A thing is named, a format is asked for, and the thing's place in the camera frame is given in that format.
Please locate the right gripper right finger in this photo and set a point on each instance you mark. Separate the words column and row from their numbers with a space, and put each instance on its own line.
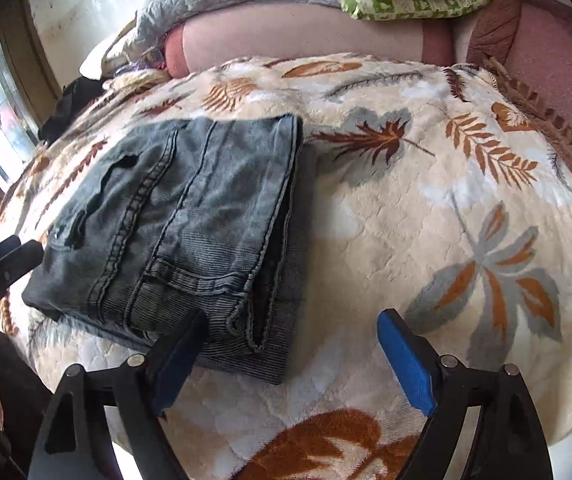
column 509, row 441

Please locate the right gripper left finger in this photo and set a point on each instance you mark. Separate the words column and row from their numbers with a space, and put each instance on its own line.
column 74, row 441

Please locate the grey denim pants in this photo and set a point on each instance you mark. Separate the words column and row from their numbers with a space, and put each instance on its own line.
column 179, row 216

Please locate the black garment on blanket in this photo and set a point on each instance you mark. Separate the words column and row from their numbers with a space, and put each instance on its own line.
column 75, row 97

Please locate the cream pillow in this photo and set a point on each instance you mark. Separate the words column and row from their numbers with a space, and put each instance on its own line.
column 107, row 56

